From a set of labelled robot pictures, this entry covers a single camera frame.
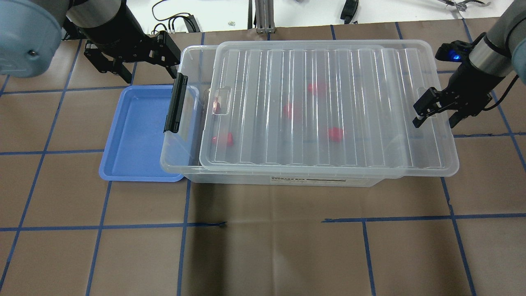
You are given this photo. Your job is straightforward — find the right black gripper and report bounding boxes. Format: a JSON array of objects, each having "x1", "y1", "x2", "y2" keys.
[{"x1": 413, "y1": 62, "x2": 504, "y2": 129}]

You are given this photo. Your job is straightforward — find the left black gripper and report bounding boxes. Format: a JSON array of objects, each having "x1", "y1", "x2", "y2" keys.
[{"x1": 80, "y1": 8, "x2": 182, "y2": 83}]

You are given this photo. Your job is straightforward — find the clear plastic box lid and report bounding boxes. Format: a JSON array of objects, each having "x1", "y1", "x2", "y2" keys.
[{"x1": 199, "y1": 39, "x2": 459, "y2": 179}]

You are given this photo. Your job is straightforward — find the clear plastic storage box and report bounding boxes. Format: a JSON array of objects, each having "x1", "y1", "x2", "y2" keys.
[{"x1": 160, "y1": 41, "x2": 410, "y2": 187}]

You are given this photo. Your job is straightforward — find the red block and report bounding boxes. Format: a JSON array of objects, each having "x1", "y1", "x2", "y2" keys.
[
  {"x1": 327, "y1": 126, "x2": 344, "y2": 143},
  {"x1": 307, "y1": 82, "x2": 328, "y2": 98},
  {"x1": 212, "y1": 132, "x2": 234, "y2": 147},
  {"x1": 282, "y1": 103, "x2": 302, "y2": 120}
]

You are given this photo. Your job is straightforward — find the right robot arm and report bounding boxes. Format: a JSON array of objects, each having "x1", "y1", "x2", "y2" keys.
[{"x1": 413, "y1": 0, "x2": 526, "y2": 128}]

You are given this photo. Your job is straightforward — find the blue plastic tray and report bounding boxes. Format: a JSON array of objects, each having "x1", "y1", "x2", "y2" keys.
[{"x1": 98, "y1": 86, "x2": 183, "y2": 183}]

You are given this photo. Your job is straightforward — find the reacher grabber tool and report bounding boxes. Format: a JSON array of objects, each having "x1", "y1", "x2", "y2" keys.
[{"x1": 439, "y1": 0, "x2": 491, "y2": 12}]

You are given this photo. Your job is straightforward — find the red block under lid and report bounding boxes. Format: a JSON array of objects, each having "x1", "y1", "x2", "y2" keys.
[
  {"x1": 327, "y1": 126, "x2": 344, "y2": 143},
  {"x1": 282, "y1": 103, "x2": 302, "y2": 120},
  {"x1": 307, "y1": 82, "x2": 328, "y2": 98}
]

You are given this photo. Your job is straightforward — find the black box latch handle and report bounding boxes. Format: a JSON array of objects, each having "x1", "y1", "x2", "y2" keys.
[{"x1": 163, "y1": 73, "x2": 188, "y2": 133}]

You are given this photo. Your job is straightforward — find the aluminium frame post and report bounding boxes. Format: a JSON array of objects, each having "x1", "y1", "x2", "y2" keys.
[{"x1": 254, "y1": 0, "x2": 276, "y2": 34}]

